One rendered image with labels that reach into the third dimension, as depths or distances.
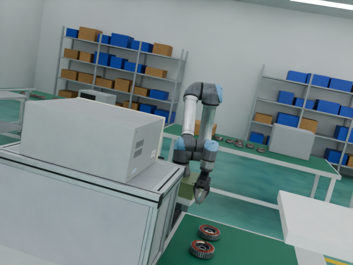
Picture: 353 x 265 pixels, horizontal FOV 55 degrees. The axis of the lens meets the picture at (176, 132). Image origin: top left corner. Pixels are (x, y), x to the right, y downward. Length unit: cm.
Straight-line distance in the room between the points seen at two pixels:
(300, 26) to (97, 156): 742
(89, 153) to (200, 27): 733
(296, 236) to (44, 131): 91
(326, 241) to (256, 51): 744
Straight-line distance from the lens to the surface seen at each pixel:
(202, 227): 182
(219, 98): 216
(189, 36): 844
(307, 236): 94
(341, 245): 96
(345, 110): 788
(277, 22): 833
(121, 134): 119
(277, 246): 196
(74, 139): 127
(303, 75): 772
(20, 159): 138
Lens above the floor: 154
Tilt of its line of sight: 10 degrees down
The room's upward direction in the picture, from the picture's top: 12 degrees clockwise
